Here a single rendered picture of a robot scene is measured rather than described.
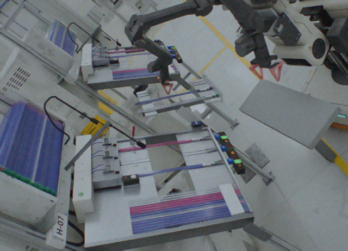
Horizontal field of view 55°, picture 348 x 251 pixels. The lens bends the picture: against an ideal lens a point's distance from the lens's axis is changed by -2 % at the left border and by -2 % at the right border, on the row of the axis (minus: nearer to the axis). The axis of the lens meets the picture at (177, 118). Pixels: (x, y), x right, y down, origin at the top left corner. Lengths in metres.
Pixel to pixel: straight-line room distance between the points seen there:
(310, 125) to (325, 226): 0.69
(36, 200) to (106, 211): 0.32
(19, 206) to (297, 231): 1.58
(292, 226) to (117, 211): 1.17
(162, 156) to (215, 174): 1.39
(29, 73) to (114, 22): 3.69
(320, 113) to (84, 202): 1.17
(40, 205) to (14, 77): 1.39
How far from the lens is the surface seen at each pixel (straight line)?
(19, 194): 1.39
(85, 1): 6.04
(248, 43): 1.34
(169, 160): 3.09
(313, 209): 2.25
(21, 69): 2.61
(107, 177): 1.63
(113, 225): 1.50
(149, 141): 1.95
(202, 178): 1.68
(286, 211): 2.34
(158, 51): 1.86
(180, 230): 1.45
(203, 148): 1.86
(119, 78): 2.63
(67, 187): 1.57
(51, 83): 2.62
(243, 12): 1.32
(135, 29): 1.60
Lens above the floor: 1.88
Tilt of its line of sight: 30 degrees down
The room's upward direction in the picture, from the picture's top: 54 degrees counter-clockwise
